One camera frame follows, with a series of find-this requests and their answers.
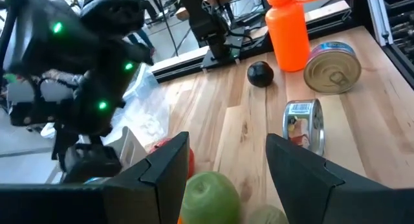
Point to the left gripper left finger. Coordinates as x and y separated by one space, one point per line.
161 185

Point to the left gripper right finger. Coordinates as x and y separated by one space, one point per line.
307 185

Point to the bright red round fruit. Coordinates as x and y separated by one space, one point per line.
191 162

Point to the green apple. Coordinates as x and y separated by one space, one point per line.
210 198

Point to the silver pull-tab food can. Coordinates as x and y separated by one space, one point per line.
302 127

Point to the blue pink label can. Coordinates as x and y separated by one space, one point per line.
333 68

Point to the orange plastic bottle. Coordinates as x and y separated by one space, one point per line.
288 33

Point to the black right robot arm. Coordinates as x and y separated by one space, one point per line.
42 49

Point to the light grey plastic bin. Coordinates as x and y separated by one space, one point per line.
136 152

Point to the large clear plastic bin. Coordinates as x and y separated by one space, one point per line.
142 81

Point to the black round fruit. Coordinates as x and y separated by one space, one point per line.
260 74

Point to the person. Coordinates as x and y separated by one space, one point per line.
142 38

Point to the silver aluminium bar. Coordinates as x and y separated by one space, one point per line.
376 17

